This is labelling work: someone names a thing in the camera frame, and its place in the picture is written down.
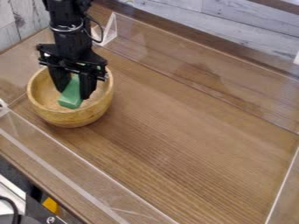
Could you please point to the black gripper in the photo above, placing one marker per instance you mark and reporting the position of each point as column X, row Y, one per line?
column 69, row 55

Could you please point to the green rectangular block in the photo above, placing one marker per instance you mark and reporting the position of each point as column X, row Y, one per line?
column 69, row 97

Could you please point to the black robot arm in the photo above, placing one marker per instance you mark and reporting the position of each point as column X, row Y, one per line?
column 69, row 13

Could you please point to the brown wooden bowl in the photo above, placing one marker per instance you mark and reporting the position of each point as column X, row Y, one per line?
column 63, row 109

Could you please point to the yellow button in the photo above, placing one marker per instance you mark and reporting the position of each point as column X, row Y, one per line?
column 51, row 205

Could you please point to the clear acrylic corner bracket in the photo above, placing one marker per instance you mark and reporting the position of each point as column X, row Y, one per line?
column 104, row 34

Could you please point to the clear acrylic tray wall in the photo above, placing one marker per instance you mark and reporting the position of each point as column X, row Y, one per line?
column 83, row 189

